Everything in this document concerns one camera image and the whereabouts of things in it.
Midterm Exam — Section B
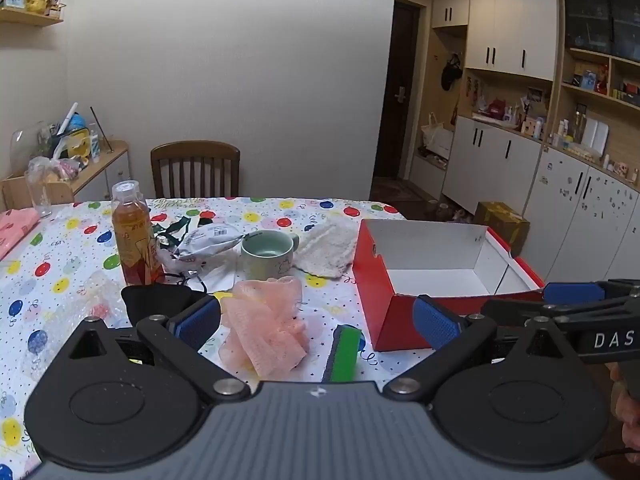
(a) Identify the red cardboard box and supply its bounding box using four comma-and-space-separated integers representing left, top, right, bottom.
352, 218, 547, 353

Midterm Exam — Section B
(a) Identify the silver plastic packet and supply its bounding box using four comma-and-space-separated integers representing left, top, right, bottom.
160, 221, 262, 272

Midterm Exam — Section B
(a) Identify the brown wooden chair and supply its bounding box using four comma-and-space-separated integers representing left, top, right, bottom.
150, 140, 241, 199

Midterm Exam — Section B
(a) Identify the pile of shoes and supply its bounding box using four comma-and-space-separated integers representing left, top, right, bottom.
426, 199, 474, 224

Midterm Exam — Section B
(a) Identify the white tote bag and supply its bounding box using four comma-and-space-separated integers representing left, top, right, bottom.
420, 112, 454, 159

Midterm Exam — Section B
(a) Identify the pink mesh cloth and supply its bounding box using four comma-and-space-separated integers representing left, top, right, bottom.
219, 276, 310, 381

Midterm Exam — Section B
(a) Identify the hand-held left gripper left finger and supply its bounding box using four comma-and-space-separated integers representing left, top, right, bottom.
70, 294, 252, 404

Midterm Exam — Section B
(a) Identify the white wooden wall cabinet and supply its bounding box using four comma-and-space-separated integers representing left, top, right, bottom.
414, 0, 640, 287

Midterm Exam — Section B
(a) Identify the brown cardboard carton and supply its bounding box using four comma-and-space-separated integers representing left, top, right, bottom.
473, 201, 531, 257

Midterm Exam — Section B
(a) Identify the clear drinking glass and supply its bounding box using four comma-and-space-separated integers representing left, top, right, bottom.
23, 169, 54, 219

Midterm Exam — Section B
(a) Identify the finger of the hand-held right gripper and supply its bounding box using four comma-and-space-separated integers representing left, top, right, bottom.
542, 280, 640, 307
481, 296, 640, 323

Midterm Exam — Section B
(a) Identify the black hanging bag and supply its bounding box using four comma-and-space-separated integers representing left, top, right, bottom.
440, 53, 464, 92

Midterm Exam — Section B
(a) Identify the person's right hand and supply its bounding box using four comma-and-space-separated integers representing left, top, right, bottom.
607, 360, 640, 452

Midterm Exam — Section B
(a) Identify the beige fluffy towel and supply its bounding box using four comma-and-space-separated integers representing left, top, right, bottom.
294, 218, 360, 280

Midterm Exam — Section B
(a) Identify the green grey sponge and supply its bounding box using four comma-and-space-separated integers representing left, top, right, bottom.
321, 324, 362, 384

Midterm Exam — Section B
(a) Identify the black face mask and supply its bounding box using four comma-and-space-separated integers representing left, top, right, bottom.
121, 282, 207, 327

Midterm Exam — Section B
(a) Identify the pink folded cloth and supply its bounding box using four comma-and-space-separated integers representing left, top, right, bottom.
0, 208, 41, 262

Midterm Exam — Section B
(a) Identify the white box on shelf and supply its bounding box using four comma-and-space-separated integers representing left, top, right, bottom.
582, 116, 610, 154

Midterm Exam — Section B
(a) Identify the balloon print tablecloth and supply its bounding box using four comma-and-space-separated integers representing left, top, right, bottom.
0, 196, 501, 480

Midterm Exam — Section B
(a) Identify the dark brown door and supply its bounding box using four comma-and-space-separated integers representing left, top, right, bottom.
372, 0, 427, 182

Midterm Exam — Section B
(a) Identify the light wooden side cabinet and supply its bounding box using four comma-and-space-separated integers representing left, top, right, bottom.
0, 139, 131, 211

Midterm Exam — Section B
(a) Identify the pale green mug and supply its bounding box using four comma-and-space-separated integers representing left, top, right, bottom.
240, 228, 301, 281

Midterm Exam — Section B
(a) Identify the amber tea bottle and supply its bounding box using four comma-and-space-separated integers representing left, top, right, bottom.
110, 181, 164, 287

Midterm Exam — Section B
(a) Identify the clear bubble wrap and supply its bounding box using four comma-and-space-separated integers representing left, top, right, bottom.
74, 269, 127, 322

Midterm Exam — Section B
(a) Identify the wooden wall shelf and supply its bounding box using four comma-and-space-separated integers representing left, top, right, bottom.
0, 6, 65, 29

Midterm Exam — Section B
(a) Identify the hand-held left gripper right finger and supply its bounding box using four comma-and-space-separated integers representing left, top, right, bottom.
382, 295, 582, 403

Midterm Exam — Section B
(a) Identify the pile of household clutter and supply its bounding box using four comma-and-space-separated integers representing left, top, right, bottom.
10, 101, 112, 184

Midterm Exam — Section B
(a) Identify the white green-trimmed festive cloth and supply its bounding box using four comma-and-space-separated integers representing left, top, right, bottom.
154, 211, 217, 252

